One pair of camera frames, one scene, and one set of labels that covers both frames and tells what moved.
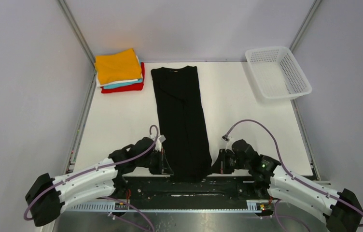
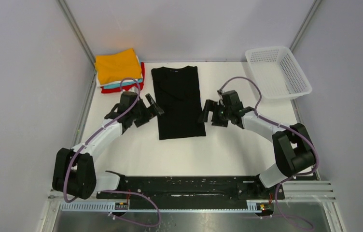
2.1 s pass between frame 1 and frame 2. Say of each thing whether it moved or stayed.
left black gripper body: moved
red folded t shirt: stayed
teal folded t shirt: stayed
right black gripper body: moved
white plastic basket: stayed
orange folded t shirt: stayed
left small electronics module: stayed
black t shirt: moved
